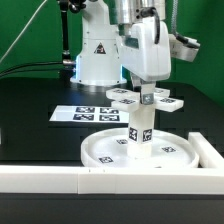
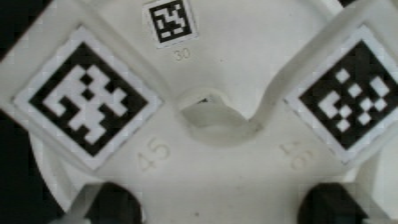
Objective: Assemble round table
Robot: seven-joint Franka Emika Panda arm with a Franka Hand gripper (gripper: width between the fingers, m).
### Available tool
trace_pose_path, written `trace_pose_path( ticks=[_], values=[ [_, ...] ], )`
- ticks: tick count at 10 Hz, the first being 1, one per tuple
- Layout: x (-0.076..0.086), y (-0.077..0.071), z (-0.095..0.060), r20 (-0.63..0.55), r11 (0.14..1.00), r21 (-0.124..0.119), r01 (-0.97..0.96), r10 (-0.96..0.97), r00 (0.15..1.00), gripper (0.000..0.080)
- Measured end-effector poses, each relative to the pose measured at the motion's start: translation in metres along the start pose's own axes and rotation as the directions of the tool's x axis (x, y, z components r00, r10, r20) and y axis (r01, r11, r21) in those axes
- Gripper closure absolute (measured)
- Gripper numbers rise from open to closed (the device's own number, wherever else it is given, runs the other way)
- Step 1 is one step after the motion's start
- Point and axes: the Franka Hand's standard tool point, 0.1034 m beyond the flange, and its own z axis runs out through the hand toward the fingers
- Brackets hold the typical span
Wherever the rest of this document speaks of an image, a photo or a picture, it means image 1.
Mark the white cross-shaped table base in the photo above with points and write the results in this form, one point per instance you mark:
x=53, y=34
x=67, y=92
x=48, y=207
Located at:
x=130, y=101

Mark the white front fence bar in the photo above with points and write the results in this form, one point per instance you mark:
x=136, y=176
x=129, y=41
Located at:
x=81, y=180

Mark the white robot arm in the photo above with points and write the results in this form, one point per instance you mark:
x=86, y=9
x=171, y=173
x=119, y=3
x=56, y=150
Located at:
x=122, y=34

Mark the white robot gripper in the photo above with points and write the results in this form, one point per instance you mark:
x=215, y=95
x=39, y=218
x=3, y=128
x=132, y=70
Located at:
x=142, y=56

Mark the white fence bar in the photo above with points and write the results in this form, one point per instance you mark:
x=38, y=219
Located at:
x=81, y=180
x=208, y=155

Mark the white right fence bar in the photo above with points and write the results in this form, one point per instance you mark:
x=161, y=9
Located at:
x=208, y=155

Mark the white round table top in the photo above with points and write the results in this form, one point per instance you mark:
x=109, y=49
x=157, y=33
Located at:
x=109, y=148

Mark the black camera stand pole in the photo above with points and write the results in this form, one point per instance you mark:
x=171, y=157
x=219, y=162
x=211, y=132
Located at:
x=75, y=6

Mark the white marker sheet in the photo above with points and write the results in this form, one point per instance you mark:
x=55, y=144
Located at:
x=85, y=114

